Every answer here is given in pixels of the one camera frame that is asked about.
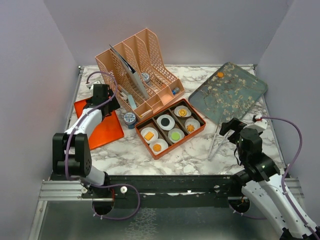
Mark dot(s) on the orange swirl cookie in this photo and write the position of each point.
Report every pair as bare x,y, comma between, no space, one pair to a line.
190,128
220,74

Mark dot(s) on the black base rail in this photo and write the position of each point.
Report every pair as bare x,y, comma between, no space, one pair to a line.
168,191

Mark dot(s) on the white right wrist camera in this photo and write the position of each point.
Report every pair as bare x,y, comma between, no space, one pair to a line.
258,123

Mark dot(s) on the light blue eraser case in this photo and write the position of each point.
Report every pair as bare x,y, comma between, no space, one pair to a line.
131,102

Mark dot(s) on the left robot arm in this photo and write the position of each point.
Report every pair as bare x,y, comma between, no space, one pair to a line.
71,154

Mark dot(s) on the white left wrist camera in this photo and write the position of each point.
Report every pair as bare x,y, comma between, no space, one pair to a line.
90,86

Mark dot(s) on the floral teal serving tray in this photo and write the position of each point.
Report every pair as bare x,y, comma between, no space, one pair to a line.
232,95

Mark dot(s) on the blue splash lidded jar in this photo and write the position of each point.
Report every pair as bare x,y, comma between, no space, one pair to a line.
130,120

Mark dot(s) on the rectangular yellow cracker cookie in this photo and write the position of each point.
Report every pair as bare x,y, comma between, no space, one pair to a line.
149,135

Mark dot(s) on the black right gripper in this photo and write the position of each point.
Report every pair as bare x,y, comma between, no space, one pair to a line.
233,124

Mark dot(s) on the orange tin lid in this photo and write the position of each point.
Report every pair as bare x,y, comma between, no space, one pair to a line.
99,133

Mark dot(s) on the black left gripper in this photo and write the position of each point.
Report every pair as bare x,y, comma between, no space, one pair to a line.
113,105

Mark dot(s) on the peach plastic desk organizer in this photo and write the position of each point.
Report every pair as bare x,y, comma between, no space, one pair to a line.
142,51

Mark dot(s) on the blue white lidded jar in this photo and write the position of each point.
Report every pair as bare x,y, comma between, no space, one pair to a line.
146,78

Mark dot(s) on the green macaron cookie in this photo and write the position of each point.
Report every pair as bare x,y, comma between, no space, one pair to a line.
175,136

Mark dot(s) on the grey folder booklet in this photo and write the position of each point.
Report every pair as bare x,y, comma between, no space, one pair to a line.
133,74

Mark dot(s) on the white paper cupcake liner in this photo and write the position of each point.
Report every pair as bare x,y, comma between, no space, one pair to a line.
175,130
163,144
182,107
170,126
194,122
149,129

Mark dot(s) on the steel serving tongs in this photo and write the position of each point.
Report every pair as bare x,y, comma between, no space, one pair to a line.
217,139

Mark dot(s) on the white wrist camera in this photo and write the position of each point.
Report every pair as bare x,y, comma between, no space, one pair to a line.
258,123
90,86

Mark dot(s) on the orange cookie tin box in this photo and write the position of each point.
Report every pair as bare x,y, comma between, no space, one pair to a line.
179,123

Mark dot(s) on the round orange chip cookie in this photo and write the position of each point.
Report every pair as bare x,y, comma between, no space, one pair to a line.
157,147

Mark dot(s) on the black sandwich cookie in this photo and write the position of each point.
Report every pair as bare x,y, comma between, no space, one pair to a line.
165,121

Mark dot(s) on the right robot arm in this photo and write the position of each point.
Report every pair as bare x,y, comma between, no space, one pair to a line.
263,184

